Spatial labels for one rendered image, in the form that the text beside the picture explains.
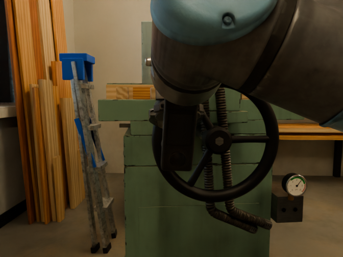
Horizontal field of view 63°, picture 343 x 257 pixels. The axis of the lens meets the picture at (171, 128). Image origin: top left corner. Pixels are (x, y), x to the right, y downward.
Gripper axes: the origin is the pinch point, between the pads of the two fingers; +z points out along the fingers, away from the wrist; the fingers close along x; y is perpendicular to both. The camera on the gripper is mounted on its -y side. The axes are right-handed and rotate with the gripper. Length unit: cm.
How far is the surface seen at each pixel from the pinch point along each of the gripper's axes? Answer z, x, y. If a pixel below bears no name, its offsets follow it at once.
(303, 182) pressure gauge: 22.9, -38.9, -10.3
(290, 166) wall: 265, -167, 18
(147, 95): 34.8, 4.3, 20.2
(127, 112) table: 21.9, 10.0, 10.3
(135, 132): 23.9, 7.8, 5.0
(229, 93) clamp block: 11.2, -16.0, 11.8
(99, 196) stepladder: 118, 32, -11
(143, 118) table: 22.5, 5.5, 8.6
